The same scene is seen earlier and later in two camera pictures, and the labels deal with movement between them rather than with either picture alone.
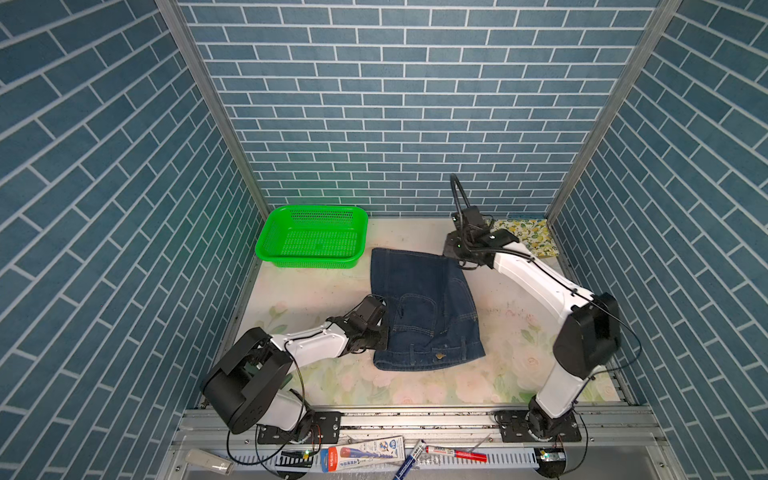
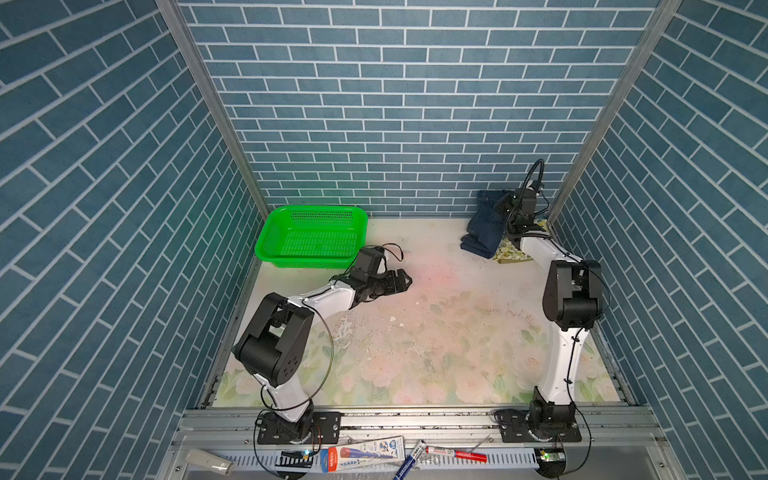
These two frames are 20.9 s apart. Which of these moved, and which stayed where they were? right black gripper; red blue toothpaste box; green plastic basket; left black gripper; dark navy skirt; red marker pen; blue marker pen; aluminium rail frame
Moved: dark navy skirt; left black gripper; right black gripper
Stayed: red marker pen; blue marker pen; aluminium rail frame; red blue toothpaste box; green plastic basket
